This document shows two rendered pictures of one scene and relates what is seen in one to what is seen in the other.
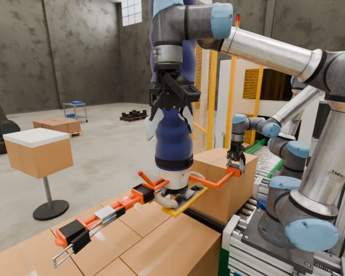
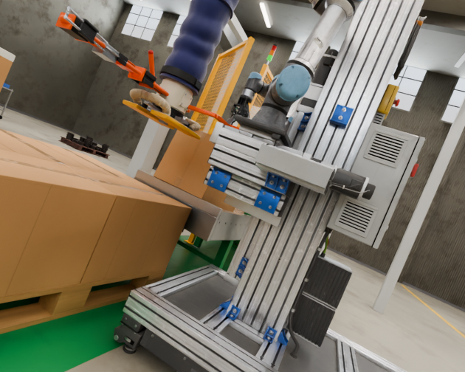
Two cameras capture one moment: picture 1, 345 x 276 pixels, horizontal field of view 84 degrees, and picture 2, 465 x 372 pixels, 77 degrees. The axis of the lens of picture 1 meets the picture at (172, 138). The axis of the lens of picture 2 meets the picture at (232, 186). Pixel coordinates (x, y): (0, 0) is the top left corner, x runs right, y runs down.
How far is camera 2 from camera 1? 1.01 m
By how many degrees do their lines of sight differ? 23
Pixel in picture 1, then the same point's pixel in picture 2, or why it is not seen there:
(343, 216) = (316, 134)
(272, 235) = (262, 116)
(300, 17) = not seen: hidden behind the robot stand
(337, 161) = (321, 32)
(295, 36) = not seen: hidden behind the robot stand
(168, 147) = (185, 54)
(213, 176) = (206, 145)
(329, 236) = (305, 80)
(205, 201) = (184, 174)
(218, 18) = not seen: outside the picture
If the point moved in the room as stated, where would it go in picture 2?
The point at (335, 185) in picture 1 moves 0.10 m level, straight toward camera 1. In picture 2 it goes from (317, 48) to (311, 30)
